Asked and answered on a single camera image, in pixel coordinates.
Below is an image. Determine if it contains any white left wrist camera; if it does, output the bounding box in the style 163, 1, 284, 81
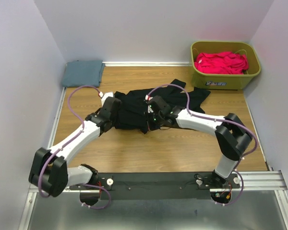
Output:
98, 92, 114, 106

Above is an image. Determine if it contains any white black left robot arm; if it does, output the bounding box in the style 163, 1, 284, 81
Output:
28, 97, 121, 197

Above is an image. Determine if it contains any black t-shirt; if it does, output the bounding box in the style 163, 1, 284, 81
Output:
113, 78, 211, 135

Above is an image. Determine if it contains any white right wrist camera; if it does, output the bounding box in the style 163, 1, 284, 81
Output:
144, 95, 156, 114

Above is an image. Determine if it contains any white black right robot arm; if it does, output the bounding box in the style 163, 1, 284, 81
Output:
145, 95, 253, 188

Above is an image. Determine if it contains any olive green plastic bin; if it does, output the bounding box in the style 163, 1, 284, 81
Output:
190, 41, 261, 90

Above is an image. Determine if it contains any aluminium frame rail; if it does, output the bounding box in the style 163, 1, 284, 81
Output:
19, 86, 288, 230

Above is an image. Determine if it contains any pink t-shirt in bin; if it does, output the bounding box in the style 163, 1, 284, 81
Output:
194, 51, 249, 75

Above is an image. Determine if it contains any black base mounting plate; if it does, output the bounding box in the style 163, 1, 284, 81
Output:
69, 171, 240, 201

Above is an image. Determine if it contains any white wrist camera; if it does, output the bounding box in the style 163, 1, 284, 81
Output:
144, 95, 156, 114
98, 92, 114, 106

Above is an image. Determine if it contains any folded blue-grey t-shirt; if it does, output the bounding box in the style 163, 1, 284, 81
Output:
61, 60, 105, 88

